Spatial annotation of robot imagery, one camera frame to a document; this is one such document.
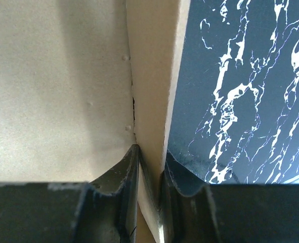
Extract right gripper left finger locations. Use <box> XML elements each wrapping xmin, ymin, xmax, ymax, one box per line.
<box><xmin>0</xmin><ymin>144</ymin><xmax>140</xmax><ymax>242</ymax></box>

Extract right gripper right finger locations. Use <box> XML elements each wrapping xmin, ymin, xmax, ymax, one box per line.
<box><xmin>161</xmin><ymin>153</ymin><xmax>299</xmax><ymax>242</ymax></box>

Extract cardboard box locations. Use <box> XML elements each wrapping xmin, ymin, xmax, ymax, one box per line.
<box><xmin>0</xmin><ymin>0</ymin><xmax>192</xmax><ymax>243</ymax></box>

